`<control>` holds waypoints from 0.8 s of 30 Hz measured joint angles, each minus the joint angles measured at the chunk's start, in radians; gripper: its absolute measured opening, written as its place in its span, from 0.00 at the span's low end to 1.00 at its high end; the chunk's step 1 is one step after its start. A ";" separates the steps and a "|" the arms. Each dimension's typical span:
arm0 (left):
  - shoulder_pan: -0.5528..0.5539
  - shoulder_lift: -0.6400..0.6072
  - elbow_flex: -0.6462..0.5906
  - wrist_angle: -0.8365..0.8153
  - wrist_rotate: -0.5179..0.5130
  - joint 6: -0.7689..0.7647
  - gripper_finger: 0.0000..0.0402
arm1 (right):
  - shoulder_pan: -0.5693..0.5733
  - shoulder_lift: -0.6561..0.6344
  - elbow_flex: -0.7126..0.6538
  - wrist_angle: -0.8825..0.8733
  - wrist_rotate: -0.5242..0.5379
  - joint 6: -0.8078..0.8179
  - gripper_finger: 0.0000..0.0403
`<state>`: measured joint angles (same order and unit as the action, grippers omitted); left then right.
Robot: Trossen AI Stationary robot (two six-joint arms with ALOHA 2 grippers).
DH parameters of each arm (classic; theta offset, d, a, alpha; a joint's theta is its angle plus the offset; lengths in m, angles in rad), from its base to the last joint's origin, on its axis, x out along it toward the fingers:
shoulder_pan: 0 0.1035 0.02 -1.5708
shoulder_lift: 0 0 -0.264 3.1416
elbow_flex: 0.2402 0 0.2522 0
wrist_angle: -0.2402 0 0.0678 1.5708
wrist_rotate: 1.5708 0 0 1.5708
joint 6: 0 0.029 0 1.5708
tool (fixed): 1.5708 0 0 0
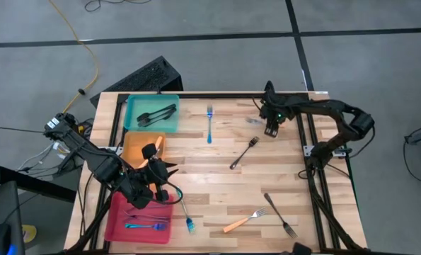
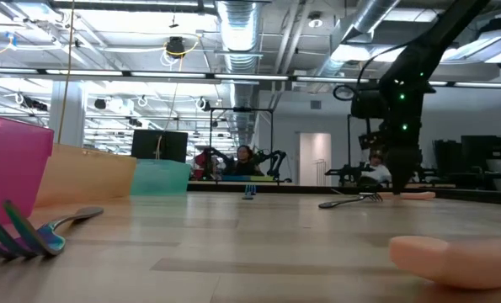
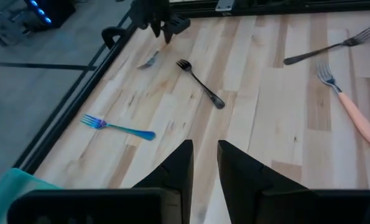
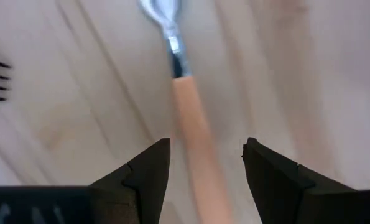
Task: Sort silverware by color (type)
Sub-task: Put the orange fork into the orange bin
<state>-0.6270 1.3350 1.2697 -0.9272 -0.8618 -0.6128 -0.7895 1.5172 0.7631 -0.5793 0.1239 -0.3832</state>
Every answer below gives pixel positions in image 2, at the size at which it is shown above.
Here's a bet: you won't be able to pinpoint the red plastic bin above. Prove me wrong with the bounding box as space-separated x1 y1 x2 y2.
0 112 56 228

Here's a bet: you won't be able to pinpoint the orange plastic bin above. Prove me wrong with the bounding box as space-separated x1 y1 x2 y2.
35 142 138 207

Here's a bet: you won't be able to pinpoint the person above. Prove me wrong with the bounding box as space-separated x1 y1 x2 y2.
361 150 392 184
228 145 264 177

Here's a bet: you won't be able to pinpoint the black background frame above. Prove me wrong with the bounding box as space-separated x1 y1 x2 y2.
346 112 386 186
209 107 275 182

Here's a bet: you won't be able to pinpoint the yellow hanging cable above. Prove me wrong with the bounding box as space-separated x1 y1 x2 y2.
56 0 77 146

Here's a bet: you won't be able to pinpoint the scattered forks on table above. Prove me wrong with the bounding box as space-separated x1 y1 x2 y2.
189 183 501 206

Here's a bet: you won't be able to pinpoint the red background object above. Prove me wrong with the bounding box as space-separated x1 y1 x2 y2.
193 151 211 180

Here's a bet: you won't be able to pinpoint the black equipment rack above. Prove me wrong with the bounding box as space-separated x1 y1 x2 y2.
432 134 501 191

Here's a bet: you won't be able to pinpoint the black metal fork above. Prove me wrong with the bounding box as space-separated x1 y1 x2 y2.
317 192 385 210

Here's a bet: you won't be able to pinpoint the white pillar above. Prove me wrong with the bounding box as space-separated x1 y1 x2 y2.
47 80 87 148

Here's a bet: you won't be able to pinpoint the white door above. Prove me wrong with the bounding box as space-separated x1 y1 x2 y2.
298 131 333 188

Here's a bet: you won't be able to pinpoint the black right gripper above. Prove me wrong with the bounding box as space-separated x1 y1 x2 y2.
358 75 436 195

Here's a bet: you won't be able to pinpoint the ceiling light strip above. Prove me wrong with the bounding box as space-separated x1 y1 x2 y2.
0 66 501 90

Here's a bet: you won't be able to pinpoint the silver ventilation duct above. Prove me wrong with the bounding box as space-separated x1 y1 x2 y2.
308 0 402 92
214 0 264 146

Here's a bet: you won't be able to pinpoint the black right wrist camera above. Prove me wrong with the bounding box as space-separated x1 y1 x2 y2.
349 86 389 121

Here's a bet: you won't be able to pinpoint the teal plastic bin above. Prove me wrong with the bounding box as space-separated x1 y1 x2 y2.
130 158 192 197

